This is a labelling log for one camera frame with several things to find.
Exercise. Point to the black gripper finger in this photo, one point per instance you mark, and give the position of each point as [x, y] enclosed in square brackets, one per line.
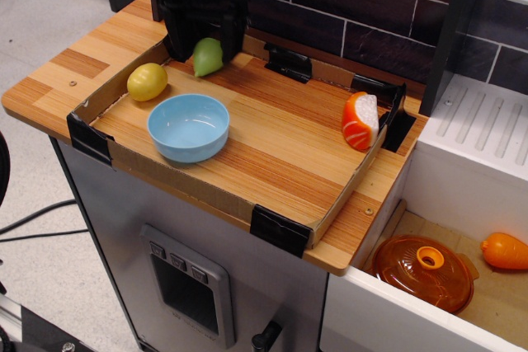
[232, 31]
[183, 33]

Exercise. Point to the green toy pear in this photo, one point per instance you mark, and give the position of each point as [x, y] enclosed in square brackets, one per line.
[207, 57]

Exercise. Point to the light blue bowl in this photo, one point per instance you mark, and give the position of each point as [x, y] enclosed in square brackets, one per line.
[189, 128]

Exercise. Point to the yellow toy lemon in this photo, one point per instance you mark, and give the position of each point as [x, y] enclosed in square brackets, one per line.
[147, 81]

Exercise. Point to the toy salmon sushi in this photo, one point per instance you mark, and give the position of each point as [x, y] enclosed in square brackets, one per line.
[360, 122]

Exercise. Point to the cardboard fence with black tape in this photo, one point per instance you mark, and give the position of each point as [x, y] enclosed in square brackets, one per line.
[286, 173]

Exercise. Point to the grey toy oven cabinet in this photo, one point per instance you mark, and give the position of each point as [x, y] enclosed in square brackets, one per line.
[186, 279]

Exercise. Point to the white toy sink unit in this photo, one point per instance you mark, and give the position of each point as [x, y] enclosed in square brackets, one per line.
[466, 179]

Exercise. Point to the orange pot lid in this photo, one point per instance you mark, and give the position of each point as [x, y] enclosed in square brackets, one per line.
[426, 269]

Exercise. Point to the black oven knob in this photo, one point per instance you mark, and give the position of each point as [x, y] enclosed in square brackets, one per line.
[264, 341]

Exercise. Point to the orange toy carrot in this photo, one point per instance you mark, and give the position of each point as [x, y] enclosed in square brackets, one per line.
[503, 251]

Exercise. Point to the black vertical post right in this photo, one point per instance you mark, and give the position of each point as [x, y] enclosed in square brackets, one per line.
[446, 55]

